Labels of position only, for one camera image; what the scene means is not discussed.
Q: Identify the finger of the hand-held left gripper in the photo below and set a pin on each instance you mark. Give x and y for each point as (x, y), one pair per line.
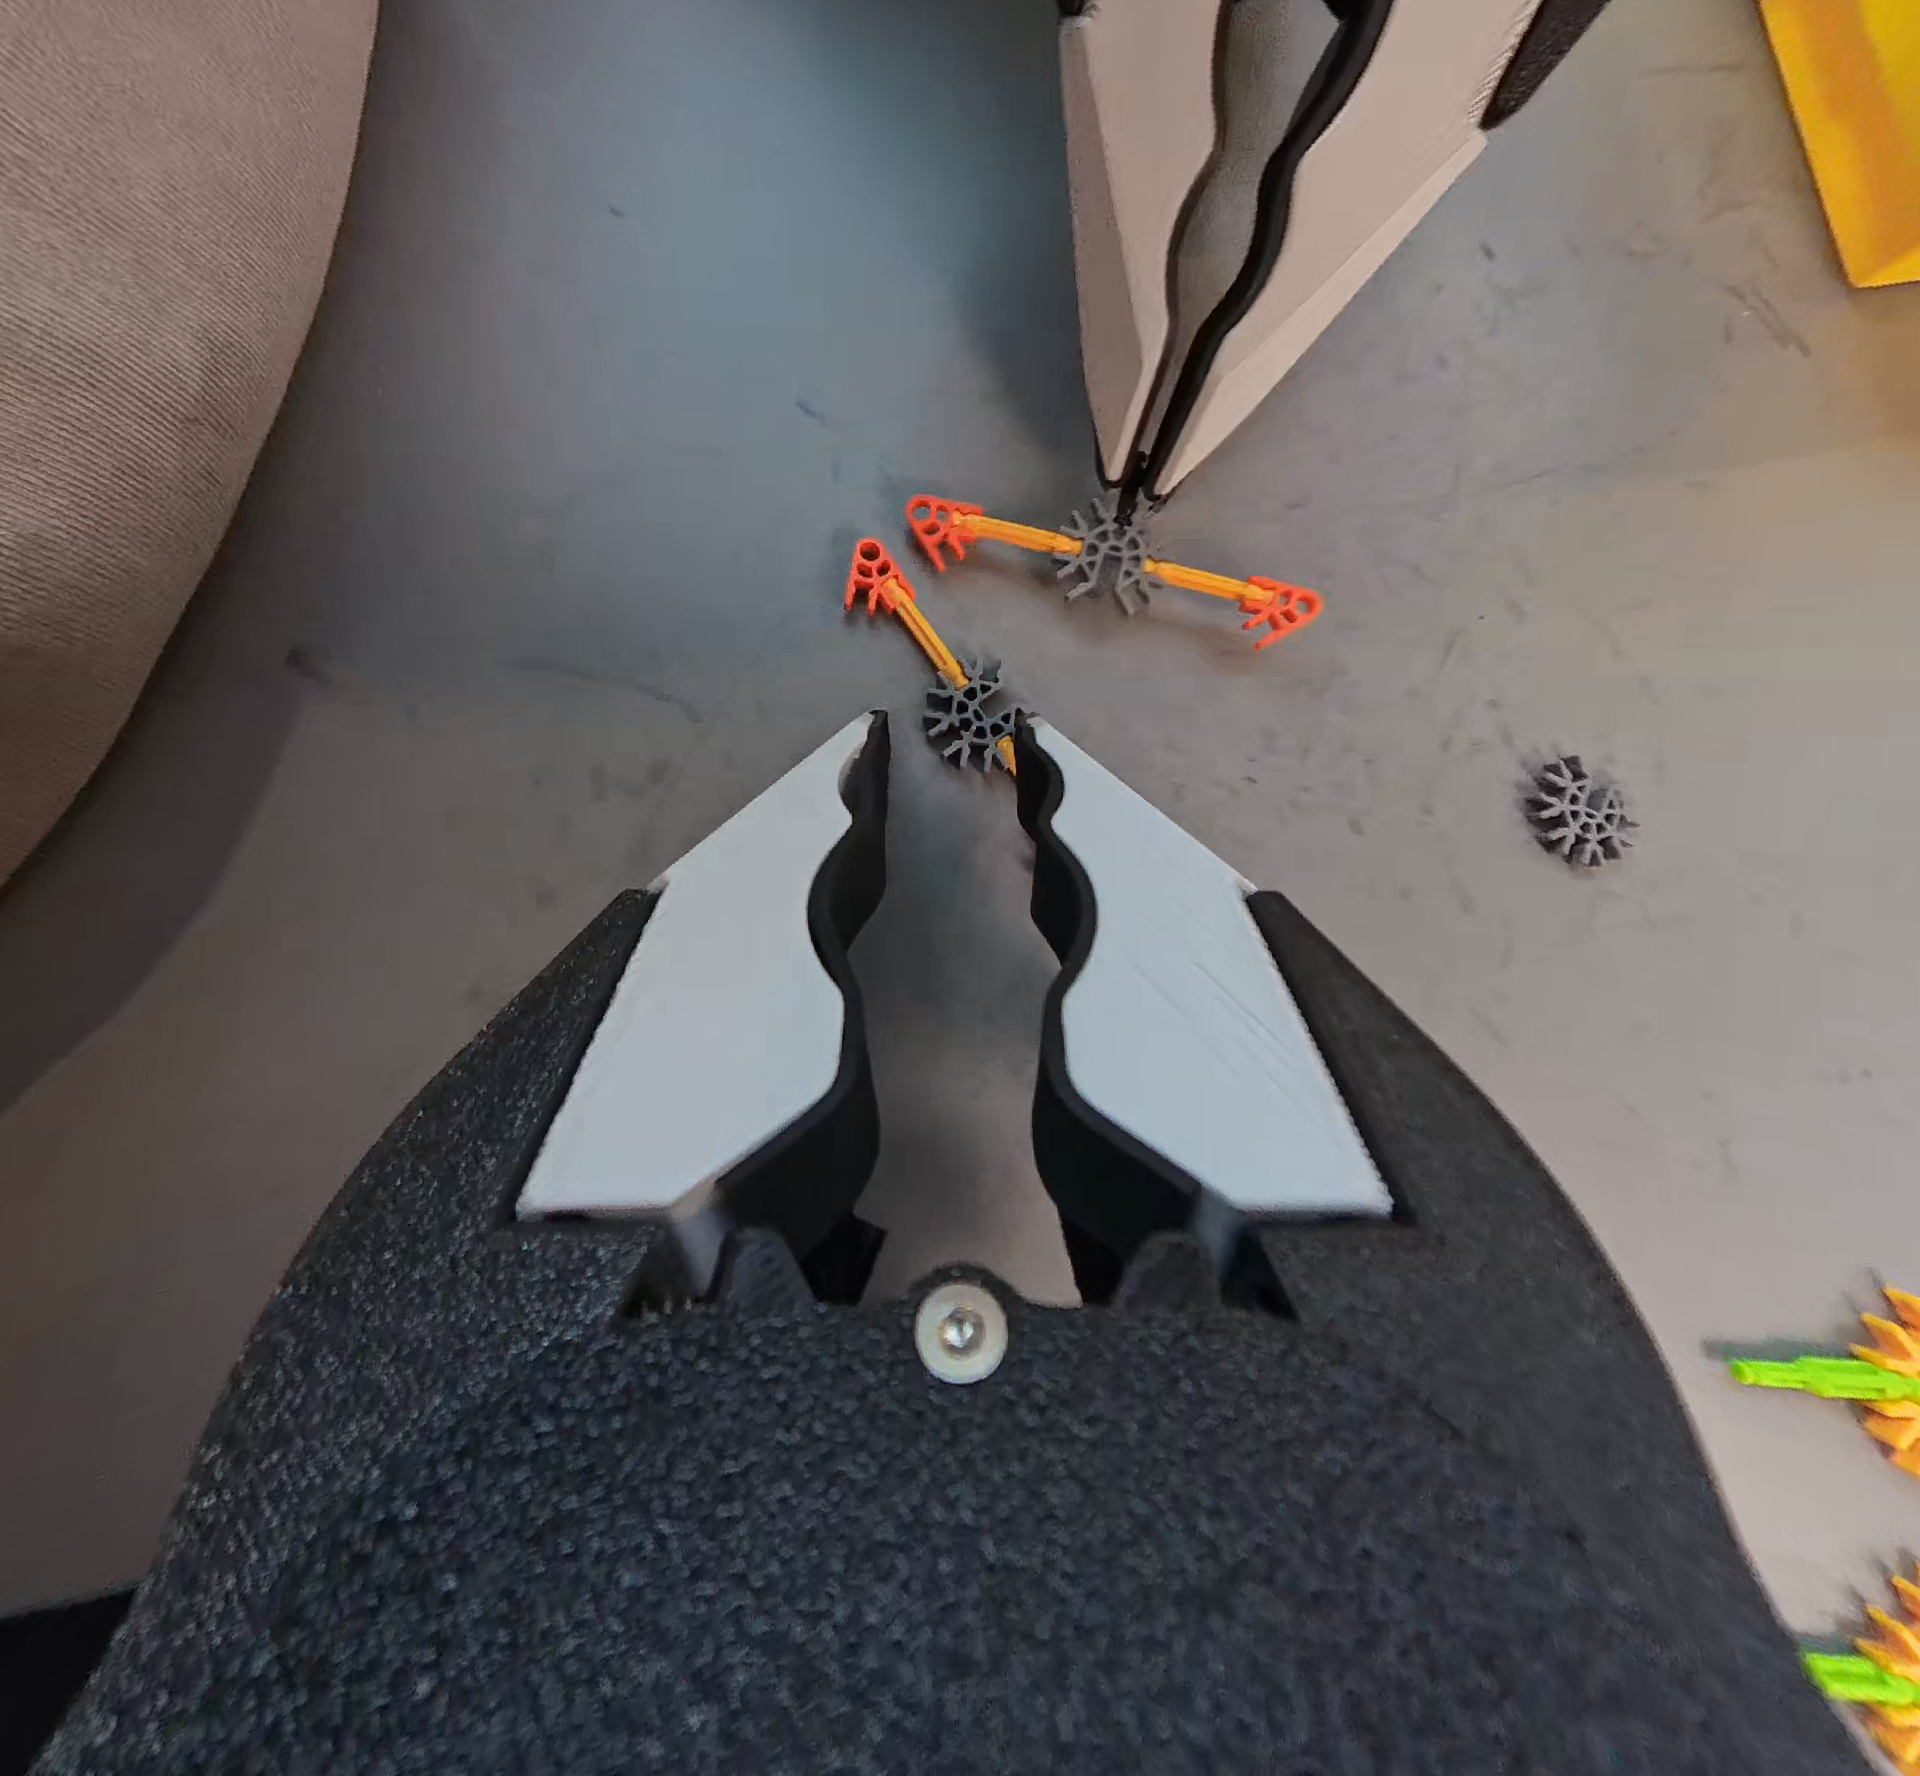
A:
(1147, 80)
(1439, 35)

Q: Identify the orange small connector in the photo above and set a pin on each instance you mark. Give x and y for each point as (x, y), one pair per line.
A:
(1283, 608)
(875, 575)
(943, 528)

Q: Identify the grey snowflake connector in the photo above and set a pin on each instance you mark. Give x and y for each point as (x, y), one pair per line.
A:
(1109, 552)
(1578, 808)
(974, 715)

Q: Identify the yellow bin with colourful pieces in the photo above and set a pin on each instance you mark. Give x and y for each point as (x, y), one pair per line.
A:
(1845, 80)

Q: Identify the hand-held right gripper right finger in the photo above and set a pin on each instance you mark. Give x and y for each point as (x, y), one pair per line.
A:
(1215, 1041)

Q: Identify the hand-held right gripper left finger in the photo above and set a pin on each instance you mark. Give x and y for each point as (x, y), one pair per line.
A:
(690, 1041)

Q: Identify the toy model with red rod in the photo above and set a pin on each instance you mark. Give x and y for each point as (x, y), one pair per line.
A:
(1861, 1380)

